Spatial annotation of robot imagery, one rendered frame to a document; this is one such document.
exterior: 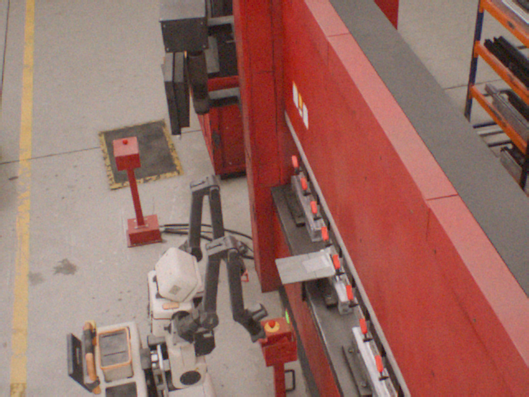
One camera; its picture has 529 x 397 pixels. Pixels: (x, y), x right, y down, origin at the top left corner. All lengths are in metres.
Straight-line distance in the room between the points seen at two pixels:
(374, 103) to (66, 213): 3.85
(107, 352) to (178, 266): 0.62
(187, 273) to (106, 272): 2.17
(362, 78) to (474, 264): 0.99
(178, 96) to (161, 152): 2.21
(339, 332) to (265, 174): 1.22
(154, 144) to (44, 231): 1.30
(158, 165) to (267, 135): 2.15
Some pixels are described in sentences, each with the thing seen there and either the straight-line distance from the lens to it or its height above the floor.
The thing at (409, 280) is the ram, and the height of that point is 1.88.
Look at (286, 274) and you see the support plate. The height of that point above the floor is 1.00.
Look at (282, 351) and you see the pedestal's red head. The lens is 3.84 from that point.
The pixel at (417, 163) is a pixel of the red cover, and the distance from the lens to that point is 2.35.
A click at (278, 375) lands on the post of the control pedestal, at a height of 0.49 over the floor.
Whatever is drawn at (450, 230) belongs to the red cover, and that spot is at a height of 2.30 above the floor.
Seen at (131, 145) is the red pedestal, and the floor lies 0.80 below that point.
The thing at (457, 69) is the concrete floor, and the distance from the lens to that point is 7.66.
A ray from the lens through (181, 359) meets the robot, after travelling 3.70.
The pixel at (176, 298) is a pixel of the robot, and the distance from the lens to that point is 3.43.
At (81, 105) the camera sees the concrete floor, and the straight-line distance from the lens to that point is 7.43.
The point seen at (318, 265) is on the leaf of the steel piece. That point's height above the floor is 1.00.
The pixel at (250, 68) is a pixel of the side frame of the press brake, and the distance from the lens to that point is 4.15.
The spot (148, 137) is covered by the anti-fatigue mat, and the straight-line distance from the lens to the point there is 6.76.
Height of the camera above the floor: 3.67
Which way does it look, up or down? 38 degrees down
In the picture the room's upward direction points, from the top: 4 degrees counter-clockwise
